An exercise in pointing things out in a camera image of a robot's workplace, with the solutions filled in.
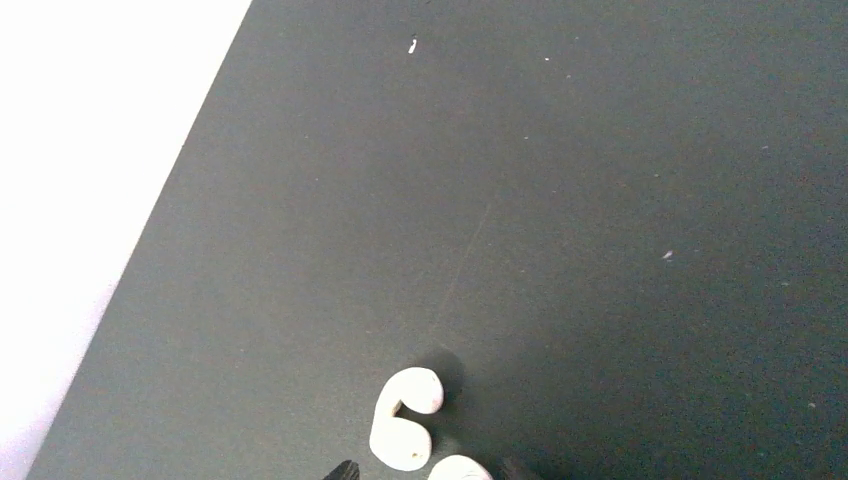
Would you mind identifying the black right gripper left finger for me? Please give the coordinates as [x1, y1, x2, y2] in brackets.
[323, 460, 360, 480]

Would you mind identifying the white earbud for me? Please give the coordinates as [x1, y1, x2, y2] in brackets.
[368, 366, 446, 473]
[427, 455, 493, 480]

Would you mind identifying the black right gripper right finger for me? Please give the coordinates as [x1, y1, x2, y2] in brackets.
[498, 457, 542, 480]

